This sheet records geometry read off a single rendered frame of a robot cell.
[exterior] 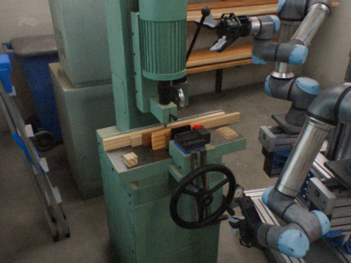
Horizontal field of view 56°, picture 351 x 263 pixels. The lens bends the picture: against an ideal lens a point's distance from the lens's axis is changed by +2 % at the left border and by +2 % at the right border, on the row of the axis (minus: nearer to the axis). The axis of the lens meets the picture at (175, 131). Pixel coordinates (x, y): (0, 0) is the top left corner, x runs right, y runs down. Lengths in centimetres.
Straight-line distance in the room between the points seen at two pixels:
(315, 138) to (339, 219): 54
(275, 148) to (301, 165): 73
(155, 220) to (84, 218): 104
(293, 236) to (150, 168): 58
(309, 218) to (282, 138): 78
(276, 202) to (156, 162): 47
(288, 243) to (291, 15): 110
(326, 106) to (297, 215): 35
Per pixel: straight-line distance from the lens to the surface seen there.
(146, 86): 143
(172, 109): 137
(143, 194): 137
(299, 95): 181
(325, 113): 109
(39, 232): 245
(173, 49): 125
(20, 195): 283
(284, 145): 187
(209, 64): 376
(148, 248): 158
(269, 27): 144
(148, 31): 125
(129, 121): 158
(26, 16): 352
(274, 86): 184
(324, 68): 518
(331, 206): 150
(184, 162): 124
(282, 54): 143
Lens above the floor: 162
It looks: 28 degrees down
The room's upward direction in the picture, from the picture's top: straight up
